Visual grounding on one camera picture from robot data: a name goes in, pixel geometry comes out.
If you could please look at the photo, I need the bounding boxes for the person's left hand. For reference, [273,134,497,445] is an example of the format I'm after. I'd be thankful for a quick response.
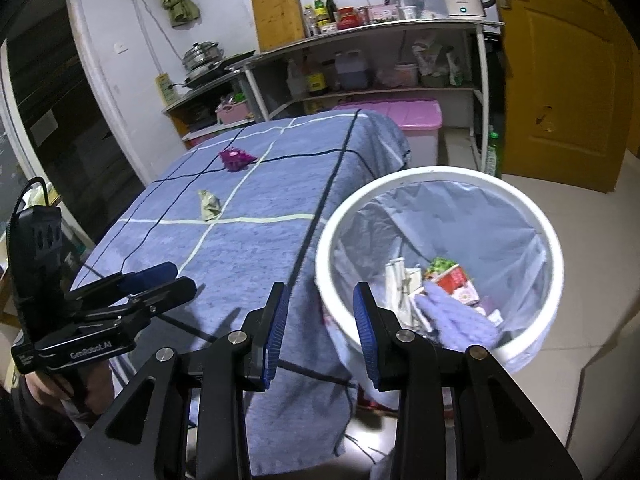
[22,360,108,418]

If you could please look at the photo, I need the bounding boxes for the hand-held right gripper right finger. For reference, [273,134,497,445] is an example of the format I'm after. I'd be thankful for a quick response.
[351,281,583,480]

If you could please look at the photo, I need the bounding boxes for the low side cabinet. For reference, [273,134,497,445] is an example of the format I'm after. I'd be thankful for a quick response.
[161,67,253,148]

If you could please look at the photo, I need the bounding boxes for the pink tub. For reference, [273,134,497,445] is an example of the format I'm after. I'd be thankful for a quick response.
[387,62,420,88]

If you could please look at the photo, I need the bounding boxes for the green plastic bottle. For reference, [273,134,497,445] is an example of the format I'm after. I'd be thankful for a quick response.
[484,131,502,178]

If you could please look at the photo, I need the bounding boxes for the white round waste bin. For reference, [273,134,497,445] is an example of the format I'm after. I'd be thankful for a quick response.
[314,166,566,376]

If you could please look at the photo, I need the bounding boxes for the crumpled plastic bags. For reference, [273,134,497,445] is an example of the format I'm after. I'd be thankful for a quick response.
[412,35,473,88]

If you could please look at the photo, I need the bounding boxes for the red white snack box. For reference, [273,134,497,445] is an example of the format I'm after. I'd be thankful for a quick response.
[424,264,478,307]

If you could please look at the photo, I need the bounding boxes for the white metal shelf rack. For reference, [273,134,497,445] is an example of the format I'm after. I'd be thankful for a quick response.
[227,19,501,173]

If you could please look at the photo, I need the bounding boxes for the pink lidded storage box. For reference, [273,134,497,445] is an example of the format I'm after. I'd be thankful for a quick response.
[332,99,444,166]

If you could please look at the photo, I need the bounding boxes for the brown bottle yellow label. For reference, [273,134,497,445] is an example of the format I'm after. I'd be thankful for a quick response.
[306,60,328,97]

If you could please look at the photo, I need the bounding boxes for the pink flat container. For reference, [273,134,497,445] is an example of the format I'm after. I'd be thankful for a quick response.
[367,4,403,22]

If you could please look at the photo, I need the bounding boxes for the steel steamer pot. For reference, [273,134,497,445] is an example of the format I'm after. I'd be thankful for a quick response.
[181,41,222,72]

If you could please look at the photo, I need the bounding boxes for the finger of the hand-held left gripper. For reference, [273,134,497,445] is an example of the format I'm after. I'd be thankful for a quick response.
[65,261,180,311]
[75,276,199,335]

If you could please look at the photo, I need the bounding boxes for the wooden cutting board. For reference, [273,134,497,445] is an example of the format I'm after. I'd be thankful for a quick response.
[250,0,307,53]

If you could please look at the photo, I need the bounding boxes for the lilac knitted cloth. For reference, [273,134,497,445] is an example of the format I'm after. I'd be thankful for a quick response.
[415,280,498,352]

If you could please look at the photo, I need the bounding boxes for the blue plastic jug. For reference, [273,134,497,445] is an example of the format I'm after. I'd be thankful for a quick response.
[334,50,373,91]

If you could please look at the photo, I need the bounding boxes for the white paper wrapper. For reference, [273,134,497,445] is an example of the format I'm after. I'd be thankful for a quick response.
[384,257,426,333]

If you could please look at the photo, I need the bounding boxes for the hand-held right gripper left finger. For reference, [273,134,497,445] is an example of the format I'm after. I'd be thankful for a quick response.
[57,281,291,480]

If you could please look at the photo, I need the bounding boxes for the pink basket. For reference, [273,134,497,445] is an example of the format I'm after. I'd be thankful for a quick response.
[216,100,255,126]

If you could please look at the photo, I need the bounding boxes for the translucent bin liner bag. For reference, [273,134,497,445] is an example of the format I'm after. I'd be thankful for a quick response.
[320,180,548,411]

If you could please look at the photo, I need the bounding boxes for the blue checked blanket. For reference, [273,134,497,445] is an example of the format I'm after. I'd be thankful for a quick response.
[70,109,412,478]

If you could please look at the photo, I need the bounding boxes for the purple crumpled wrapper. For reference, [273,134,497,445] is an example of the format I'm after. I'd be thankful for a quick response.
[218,146,257,173]

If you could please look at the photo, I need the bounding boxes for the beige crumpled wrapper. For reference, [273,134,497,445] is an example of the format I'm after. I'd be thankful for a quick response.
[196,189,224,223]

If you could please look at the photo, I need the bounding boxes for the yellow wooden door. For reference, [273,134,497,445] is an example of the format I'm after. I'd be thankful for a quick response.
[482,0,635,193]

